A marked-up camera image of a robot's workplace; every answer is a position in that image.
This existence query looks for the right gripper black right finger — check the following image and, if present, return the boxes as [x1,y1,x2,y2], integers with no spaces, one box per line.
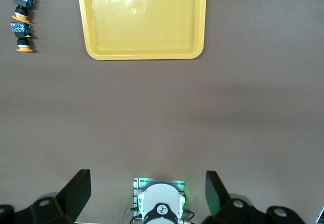
[202,170,313,224]

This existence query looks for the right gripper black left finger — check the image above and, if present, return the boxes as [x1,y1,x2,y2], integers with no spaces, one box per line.
[0,169,92,224]

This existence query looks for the yellow push button green mark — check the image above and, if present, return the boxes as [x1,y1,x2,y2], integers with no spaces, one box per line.
[10,22,33,53]

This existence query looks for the blue push-button switch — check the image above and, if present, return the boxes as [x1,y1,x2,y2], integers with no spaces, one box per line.
[11,0,36,23]

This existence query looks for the brown table cover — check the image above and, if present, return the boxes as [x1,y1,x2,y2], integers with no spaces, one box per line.
[0,0,324,224]

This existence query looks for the yellow plastic tray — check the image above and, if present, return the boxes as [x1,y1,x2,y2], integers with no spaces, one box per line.
[75,0,208,61]

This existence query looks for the black arm base cable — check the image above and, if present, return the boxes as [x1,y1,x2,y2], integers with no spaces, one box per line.
[181,208,196,222]
[121,207,143,224]

